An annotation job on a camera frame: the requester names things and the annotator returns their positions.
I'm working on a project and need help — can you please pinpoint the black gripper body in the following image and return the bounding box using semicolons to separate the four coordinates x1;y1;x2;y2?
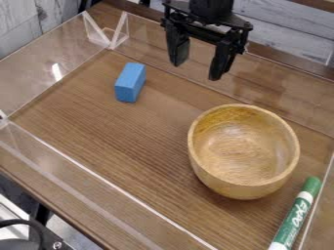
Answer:
161;0;253;54

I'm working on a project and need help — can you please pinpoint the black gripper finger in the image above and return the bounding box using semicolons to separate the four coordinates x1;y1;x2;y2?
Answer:
166;22;191;66
209;41;237;81

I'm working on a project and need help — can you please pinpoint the light wooden bowl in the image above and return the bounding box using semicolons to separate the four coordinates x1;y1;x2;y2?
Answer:
187;104;301;200

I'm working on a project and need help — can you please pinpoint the green expo marker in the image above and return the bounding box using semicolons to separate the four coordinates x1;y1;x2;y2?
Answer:
268;177;322;250

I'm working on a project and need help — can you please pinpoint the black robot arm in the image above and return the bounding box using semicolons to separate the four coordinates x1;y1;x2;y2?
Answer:
161;0;253;81

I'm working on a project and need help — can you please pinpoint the blue rectangular block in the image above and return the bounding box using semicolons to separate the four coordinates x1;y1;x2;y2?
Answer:
115;62;146;103

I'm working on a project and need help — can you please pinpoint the clear acrylic tray wall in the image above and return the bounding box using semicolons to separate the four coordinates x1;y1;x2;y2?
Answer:
0;5;334;250

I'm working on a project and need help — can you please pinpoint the black equipment with cable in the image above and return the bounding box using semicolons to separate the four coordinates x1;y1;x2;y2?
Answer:
0;219;75;250

